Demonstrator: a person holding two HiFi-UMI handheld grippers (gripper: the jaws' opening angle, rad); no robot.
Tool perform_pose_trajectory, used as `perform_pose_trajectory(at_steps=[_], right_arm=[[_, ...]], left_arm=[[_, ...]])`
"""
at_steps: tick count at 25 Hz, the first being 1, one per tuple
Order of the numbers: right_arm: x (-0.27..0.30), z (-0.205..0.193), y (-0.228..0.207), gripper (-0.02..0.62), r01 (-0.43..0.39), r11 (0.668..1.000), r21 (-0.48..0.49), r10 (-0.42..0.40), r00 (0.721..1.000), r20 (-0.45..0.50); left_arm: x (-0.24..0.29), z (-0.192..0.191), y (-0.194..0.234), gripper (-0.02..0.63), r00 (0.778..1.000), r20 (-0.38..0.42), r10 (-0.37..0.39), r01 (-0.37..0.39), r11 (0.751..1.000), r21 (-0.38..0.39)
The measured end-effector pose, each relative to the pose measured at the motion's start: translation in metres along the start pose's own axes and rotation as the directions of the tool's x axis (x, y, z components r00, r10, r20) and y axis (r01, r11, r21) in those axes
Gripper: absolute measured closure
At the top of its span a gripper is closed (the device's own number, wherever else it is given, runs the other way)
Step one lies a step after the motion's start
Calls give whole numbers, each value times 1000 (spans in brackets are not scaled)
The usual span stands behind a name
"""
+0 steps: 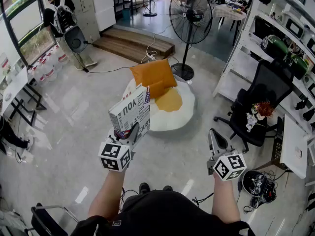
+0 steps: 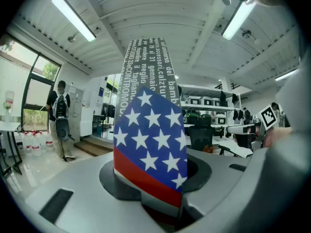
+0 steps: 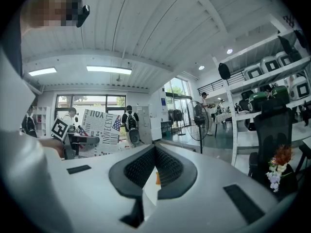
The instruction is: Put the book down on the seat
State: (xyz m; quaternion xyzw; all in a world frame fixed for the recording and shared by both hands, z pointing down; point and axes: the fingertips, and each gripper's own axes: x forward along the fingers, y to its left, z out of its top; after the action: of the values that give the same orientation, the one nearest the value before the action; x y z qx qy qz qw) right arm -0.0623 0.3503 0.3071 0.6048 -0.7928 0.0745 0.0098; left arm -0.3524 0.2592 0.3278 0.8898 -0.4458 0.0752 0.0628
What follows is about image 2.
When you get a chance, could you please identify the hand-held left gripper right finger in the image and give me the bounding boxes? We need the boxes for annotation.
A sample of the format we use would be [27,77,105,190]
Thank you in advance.
[181,147,268,233]

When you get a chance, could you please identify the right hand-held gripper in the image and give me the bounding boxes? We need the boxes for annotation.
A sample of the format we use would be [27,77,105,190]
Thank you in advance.
[227,104,279,152]

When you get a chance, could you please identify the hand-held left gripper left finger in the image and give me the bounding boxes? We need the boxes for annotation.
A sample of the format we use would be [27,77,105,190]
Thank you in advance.
[25,151,168,233]

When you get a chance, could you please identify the stars and stripes book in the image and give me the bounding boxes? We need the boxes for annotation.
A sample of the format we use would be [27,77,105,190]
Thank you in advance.
[113,37,188,228]

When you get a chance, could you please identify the person's right forearm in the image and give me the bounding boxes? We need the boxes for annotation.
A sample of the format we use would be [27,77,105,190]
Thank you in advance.
[263,127,294,148]

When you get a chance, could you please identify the black office chair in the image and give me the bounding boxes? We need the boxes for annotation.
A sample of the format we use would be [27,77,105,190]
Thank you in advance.
[188,117,215,152]

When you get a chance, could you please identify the row of lidded storage boxes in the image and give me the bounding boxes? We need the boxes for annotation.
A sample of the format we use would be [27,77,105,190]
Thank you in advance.
[182,96,229,125]

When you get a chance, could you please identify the wooden steps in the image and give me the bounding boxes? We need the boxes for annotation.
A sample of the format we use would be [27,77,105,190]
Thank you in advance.
[74,136,114,157]

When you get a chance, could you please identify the white metal shelf rack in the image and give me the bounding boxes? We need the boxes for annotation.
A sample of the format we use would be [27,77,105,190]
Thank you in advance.
[178,83,243,132]

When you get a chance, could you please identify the black round case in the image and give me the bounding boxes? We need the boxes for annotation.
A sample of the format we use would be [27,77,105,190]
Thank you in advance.
[55,117,75,143]

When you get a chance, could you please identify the cluster of red-label water bottles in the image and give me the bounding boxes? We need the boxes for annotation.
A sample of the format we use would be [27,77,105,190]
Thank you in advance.
[21,129,54,157]

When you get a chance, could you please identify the long ceiling light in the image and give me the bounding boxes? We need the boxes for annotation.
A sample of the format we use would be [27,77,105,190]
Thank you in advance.
[275,68,298,82]
[51,0,97,42]
[221,0,257,41]

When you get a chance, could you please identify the white cabinet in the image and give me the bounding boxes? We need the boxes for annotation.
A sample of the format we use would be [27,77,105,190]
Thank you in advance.
[81,105,94,137]

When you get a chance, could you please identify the black and white backpack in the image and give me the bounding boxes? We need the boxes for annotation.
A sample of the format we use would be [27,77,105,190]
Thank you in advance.
[52,94,69,119]

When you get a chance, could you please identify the white table black legs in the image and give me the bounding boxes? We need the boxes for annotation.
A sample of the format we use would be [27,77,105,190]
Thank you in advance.
[0,120,23,175]

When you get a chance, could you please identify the white vase with flowers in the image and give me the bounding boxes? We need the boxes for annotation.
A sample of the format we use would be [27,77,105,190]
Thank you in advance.
[2,100,13,123]

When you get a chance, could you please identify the black framed window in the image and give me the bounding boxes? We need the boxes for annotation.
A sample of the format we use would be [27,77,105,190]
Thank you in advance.
[0,33,61,132]

